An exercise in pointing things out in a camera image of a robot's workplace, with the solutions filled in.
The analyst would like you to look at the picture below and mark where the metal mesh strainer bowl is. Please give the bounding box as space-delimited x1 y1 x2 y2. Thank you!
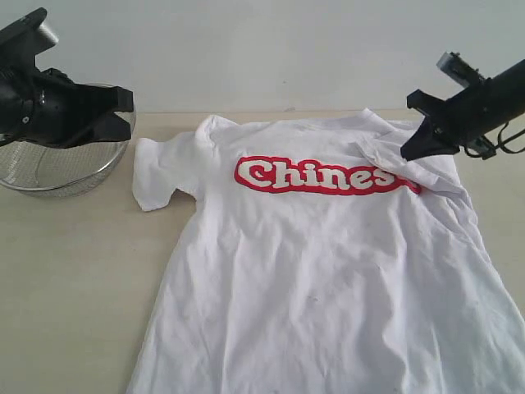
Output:
0 81 137 199

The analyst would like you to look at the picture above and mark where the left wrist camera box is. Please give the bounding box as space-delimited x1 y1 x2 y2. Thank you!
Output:
1 7 59 69

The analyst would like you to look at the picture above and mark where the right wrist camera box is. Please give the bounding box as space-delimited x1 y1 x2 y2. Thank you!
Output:
436 52 486 88

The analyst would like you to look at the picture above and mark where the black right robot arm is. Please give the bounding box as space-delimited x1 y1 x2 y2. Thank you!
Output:
400 52 524 161

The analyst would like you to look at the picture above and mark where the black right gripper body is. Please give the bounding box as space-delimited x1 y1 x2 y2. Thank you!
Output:
427 80 500 160

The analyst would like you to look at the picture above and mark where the white t-shirt red lettering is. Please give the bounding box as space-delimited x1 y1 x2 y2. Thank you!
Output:
127 110 524 393

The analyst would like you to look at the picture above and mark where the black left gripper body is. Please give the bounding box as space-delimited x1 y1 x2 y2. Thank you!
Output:
1 67 98 148

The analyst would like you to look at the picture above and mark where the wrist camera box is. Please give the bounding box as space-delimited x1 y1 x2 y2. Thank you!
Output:
436 52 486 88
1 7 59 69

